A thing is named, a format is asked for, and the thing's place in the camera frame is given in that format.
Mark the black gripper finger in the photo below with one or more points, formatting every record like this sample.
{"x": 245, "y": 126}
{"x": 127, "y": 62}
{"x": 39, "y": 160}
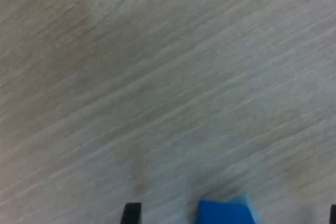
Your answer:
{"x": 132, "y": 213}
{"x": 333, "y": 214}

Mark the blue cube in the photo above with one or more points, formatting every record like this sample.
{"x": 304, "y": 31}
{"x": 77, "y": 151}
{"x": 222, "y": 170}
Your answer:
{"x": 223, "y": 213}

